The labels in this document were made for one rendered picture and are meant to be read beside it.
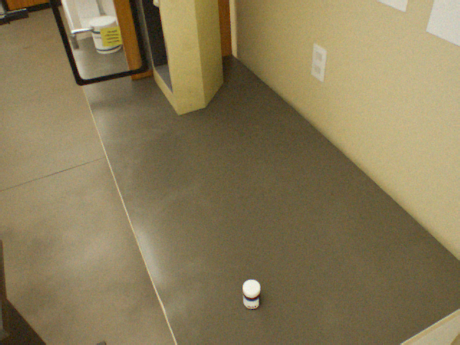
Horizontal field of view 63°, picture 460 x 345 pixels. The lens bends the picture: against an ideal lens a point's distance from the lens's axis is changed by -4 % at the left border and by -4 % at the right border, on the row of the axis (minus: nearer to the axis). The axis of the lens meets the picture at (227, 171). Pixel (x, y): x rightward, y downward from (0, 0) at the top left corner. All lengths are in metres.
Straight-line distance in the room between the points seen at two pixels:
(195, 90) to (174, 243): 0.64
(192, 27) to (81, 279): 1.47
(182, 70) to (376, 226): 0.82
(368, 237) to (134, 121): 0.92
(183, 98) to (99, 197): 1.34
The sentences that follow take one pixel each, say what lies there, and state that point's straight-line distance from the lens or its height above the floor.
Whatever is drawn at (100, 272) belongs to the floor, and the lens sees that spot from 2.26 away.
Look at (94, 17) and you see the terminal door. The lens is 1.63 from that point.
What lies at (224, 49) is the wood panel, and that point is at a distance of 1.89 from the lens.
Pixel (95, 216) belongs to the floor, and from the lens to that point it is 2.54.
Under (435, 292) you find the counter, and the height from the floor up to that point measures 0.94.
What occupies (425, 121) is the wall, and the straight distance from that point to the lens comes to 1.06.
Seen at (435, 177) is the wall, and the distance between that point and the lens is 1.10.
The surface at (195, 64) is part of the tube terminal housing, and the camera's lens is 1.43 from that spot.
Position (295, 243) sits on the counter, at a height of 0.94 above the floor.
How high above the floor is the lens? 1.76
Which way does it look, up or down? 42 degrees down
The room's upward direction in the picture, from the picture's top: 4 degrees counter-clockwise
